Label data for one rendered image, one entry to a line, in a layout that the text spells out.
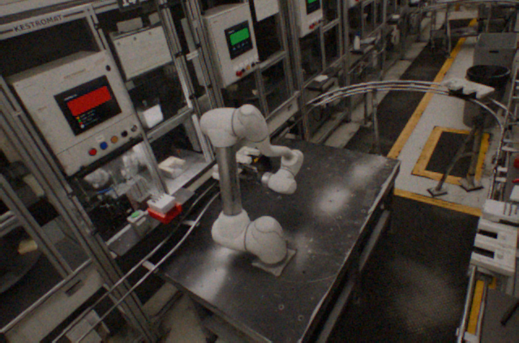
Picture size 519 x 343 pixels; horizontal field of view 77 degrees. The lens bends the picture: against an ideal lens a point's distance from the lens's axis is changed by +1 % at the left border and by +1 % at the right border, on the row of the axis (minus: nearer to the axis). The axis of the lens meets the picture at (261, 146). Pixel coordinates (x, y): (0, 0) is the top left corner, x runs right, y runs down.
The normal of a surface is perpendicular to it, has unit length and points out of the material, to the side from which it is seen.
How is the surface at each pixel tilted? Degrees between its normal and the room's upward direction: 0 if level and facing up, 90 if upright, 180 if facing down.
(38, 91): 90
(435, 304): 0
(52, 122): 90
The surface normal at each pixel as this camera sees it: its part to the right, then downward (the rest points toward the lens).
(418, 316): -0.18, -0.84
